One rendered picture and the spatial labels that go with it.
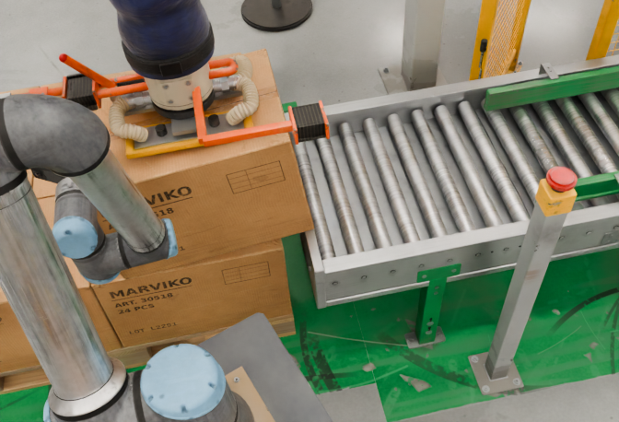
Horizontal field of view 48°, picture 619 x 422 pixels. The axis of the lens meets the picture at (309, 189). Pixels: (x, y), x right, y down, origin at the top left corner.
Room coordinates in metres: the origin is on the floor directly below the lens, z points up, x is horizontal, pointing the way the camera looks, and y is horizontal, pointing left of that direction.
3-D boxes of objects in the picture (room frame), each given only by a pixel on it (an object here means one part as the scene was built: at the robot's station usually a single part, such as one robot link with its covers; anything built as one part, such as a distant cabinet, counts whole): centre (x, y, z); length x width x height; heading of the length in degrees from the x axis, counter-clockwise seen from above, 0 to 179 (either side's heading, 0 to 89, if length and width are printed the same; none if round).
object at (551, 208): (1.06, -0.60, 0.50); 0.07 x 0.07 x 1.00; 8
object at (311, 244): (1.47, 0.04, 0.58); 0.70 x 0.03 x 0.06; 8
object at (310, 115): (1.21, -0.01, 1.13); 0.09 x 0.08 x 0.05; 8
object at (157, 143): (1.33, 0.31, 1.02); 0.34 x 0.10 x 0.05; 98
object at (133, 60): (1.43, 0.32, 1.24); 0.23 x 0.23 x 0.04
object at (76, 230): (0.96, 0.51, 1.12); 0.12 x 0.09 x 0.10; 8
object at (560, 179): (1.06, -0.60, 1.02); 0.07 x 0.07 x 0.04
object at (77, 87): (1.40, 0.57, 1.12); 0.10 x 0.08 x 0.06; 8
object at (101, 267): (0.95, 0.50, 1.01); 0.12 x 0.09 x 0.12; 100
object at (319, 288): (1.47, 0.04, 0.47); 0.70 x 0.03 x 0.15; 8
